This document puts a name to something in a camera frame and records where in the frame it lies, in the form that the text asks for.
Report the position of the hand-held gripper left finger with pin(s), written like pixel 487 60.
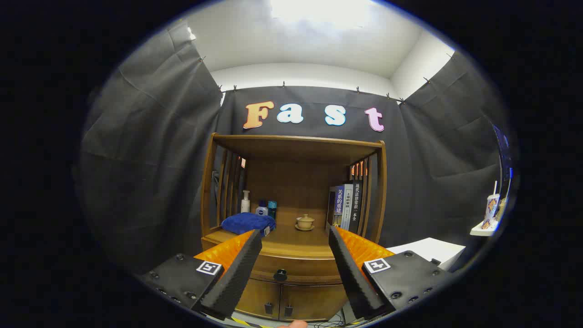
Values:
pixel 237 278

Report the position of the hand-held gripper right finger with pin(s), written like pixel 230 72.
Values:
pixel 353 278

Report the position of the black round drawer knob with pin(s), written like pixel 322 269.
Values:
pixel 280 274

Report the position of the brown wooden drawer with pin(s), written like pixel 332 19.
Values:
pixel 300 269

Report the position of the wooden cabinet door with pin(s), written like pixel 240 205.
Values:
pixel 314 300
pixel 259 296

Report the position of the wooden countertop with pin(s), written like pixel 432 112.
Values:
pixel 296 241

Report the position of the white side cabinet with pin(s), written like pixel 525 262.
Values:
pixel 432 249

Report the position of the folded blue towel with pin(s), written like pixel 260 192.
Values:
pixel 246 223

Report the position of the white bottle with blue cap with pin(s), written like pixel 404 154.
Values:
pixel 261 210

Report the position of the black spine book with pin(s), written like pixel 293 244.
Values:
pixel 356 205

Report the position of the grey spine book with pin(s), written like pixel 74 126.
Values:
pixel 347 205

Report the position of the beige lidded teacup with saucer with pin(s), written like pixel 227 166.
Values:
pixel 304 222

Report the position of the white pump bottle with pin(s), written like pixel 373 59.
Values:
pixel 245 205

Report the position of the blue spine book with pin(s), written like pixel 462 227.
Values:
pixel 338 205

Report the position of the clear blue bottle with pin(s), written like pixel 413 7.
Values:
pixel 272 208

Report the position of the printed paper cup with straw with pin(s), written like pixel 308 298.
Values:
pixel 491 207

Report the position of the white wall shelf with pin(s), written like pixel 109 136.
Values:
pixel 483 232

